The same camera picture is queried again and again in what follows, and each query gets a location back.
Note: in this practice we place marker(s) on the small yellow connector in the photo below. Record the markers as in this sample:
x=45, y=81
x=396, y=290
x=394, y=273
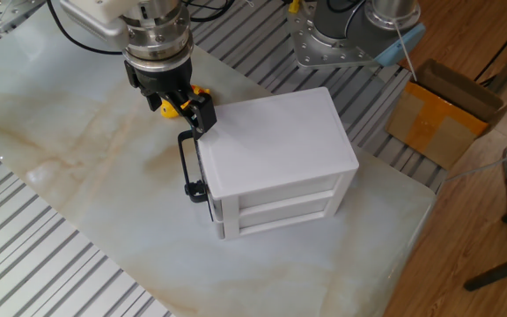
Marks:
x=294, y=6

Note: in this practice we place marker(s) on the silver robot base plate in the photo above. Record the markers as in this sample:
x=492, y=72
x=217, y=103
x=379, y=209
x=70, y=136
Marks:
x=319, y=53

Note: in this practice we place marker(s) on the taped open cardboard box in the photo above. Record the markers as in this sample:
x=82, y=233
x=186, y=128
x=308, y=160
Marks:
x=429, y=127

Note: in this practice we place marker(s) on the white plastic drawer cabinet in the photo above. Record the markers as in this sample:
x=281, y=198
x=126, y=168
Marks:
x=275, y=136

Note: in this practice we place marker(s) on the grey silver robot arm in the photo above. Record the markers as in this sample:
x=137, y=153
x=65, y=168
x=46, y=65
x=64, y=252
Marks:
x=161, y=48

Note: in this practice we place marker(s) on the marble pattern table mat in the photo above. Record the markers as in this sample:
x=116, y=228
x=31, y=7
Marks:
x=104, y=176

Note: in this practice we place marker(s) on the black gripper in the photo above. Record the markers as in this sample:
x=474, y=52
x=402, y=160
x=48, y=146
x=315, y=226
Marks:
x=165, y=81

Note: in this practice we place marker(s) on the yellow toy turtle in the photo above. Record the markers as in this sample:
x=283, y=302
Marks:
x=168, y=111

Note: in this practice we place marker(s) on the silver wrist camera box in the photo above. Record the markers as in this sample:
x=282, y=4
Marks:
x=95, y=31

